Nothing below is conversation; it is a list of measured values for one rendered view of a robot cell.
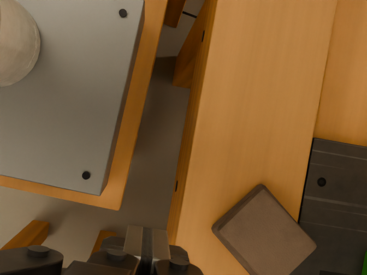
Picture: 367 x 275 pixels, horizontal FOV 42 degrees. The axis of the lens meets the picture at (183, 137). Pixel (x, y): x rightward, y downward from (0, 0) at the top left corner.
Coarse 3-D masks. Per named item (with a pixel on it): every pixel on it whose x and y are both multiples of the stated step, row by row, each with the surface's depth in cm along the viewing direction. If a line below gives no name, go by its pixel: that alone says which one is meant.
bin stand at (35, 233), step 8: (32, 224) 136; (40, 224) 138; (48, 224) 141; (24, 232) 126; (32, 232) 128; (40, 232) 130; (104, 232) 141; (112, 232) 143; (16, 240) 118; (24, 240) 119; (32, 240) 121; (40, 240) 132; (96, 240) 132; (8, 248) 111; (96, 248) 123
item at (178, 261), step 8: (160, 264) 12; (168, 264) 12; (176, 264) 12; (184, 264) 12; (192, 264) 13; (160, 272) 12; (168, 272) 12; (176, 272) 12; (184, 272) 12; (192, 272) 12; (200, 272) 12
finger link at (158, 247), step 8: (152, 232) 16; (160, 232) 16; (152, 240) 15; (160, 240) 15; (152, 248) 14; (160, 248) 14; (168, 248) 14; (152, 256) 13; (160, 256) 13; (168, 256) 13; (152, 264) 13; (144, 272) 13; (152, 272) 13
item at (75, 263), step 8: (96, 256) 12; (104, 256) 12; (112, 256) 12; (120, 256) 12; (128, 256) 12; (72, 264) 10; (80, 264) 10; (88, 264) 10; (96, 264) 10; (104, 264) 11; (112, 264) 12; (120, 264) 12; (128, 264) 12; (136, 264) 12; (64, 272) 9; (72, 272) 9; (80, 272) 9; (88, 272) 9; (96, 272) 9; (104, 272) 9; (112, 272) 10; (120, 272) 10; (128, 272) 10; (136, 272) 12
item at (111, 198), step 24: (144, 0) 59; (144, 24) 59; (144, 48) 59; (144, 72) 59; (144, 96) 59; (120, 144) 59; (120, 168) 59; (48, 192) 59; (72, 192) 59; (120, 192) 59
